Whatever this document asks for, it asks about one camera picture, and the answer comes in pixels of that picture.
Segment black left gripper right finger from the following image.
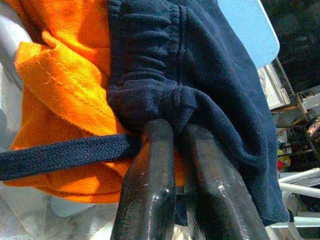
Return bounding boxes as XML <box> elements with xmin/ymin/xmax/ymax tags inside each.
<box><xmin>179</xmin><ymin>123</ymin><xmax>272</xmax><ymax>240</ymax></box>

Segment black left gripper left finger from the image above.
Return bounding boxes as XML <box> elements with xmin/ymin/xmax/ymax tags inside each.
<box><xmin>109</xmin><ymin>118</ymin><xmax>177</xmax><ymax>240</ymax></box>

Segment navy blue shorts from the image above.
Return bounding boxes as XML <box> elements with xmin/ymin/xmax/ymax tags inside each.
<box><xmin>0</xmin><ymin>0</ymin><xmax>297</xmax><ymax>227</ymax></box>

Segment white folding table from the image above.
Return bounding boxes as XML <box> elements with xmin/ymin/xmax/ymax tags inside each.
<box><xmin>264</xmin><ymin>167</ymin><xmax>320</xmax><ymax>240</ymax></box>

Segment grey low television bench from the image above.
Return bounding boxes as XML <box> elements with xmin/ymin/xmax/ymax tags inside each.
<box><xmin>257</xmin><ymin>58</ymin><xmax>320</xmax><ymax>121</ymax></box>

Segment orange garment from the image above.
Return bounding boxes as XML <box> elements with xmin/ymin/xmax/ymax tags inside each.
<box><xmin>3</xmin><ymin>0</ymin><xmax>187</xmax><ymax>205</ymax></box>

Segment black television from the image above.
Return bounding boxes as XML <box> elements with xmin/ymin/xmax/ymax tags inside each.
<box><xmin>259</xmin><ymin>0</ymin><xmax>320</xmax><ymax>93</ymax></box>

